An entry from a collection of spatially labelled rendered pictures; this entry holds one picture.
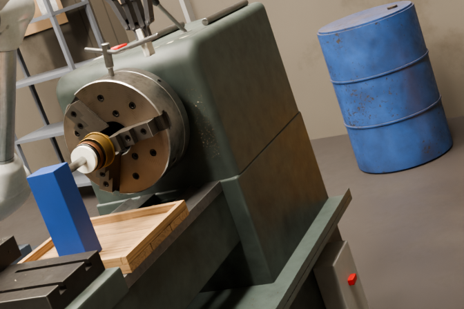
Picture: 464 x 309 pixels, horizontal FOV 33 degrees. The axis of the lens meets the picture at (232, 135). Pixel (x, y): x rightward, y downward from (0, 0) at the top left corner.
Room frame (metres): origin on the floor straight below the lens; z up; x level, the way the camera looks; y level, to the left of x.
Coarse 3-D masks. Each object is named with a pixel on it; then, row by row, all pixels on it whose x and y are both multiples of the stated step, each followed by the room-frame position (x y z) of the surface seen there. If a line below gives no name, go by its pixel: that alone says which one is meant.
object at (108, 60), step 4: (104, 44) 2.01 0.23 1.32; (108, 44) 2.02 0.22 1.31; (104, 48) 2.02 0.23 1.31; (108, 48) 2.02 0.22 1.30; (104, 52) 2.02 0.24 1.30; (104, 56) 2.02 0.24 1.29; (108, 56) 2.02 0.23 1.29; (112, 56) 2.03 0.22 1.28; (104, 60) 2.02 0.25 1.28; (108, 60) 2.02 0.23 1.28; (112, 60) 2.02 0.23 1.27; (108, 64) 2.02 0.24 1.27; (112, 64) 2.02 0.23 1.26; (108, 68) 2.02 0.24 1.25; (112, 68) 2.03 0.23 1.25; (108, 72) 2.03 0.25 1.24; (112, 72) 2.03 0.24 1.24; (112, 76) 2.03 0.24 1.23
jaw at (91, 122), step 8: (72, 104) 2.00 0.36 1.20; (80, 104) 2.02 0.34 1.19; (72, 112) 2.00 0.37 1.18; (80, 112) 1.99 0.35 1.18; (88, 112) 2.01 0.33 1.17; (72, 120) 2.00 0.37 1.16; (80, 120) 1.97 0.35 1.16; (88, 120) 1.98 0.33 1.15; (96, 120) 2.00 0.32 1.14; (80, 128) 1.97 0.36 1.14; (88, 128) 1.95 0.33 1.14; (96, 128) 1.97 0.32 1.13; (104, 128) 1.99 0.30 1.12; (80, 136) 1.95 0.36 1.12
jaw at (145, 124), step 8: (152, 120) 1.93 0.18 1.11; (160, 120) 1.94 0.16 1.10; (128, 128) 1.94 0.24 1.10; (136, 128) 1.93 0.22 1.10; (144, 128) 1.91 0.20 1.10; (152, 128) 1.92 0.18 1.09; (160, 128) 1.94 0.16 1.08; (112, 136) 1.93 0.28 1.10; (120, 136) 1.93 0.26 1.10; (128, 136) 1.92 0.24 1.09; (136, 136) 1.93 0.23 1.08; (144, 136) 1.92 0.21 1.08; (152, 136) 1.91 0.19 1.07; (120, 144) 1.91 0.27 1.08; (128, 144) 1.92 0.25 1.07
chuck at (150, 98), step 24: (120, 72) 2.05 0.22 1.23; (96, 96) 2.01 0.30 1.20; (120, 96) 1.98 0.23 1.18; (144, 96) 1.95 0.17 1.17; (168, 96) 2.01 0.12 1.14; (120, 120) 1.99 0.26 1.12; (144, 120) 1.96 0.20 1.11; (168, 120) 1.97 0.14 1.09; (72, 144) 2.07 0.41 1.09; (144, 144) 1.97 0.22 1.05; (168, 144) 1.94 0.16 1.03; (120, 168) 2.01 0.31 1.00; (144, 168) 1.98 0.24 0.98; (168, 168) 1.98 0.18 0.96; (120, 192) 2.03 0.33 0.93
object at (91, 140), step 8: (88, 136) 1.93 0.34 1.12; (96, 136) 1.91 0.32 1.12; (104, 136) 1.91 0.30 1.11; (80, 144) 1.88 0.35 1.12; (88, 144) 1.87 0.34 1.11; (96, 144) 1.89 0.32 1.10; (104, 144) 1.89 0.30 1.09; (112, 144) 1.91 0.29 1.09; (96, 152) 1.86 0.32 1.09; (104, 152) 1.89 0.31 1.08; (112, 152) 1.91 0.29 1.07; (104, 160) 1.89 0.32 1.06; (112, 160) 1.92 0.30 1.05; (96, 168) 1.87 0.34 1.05
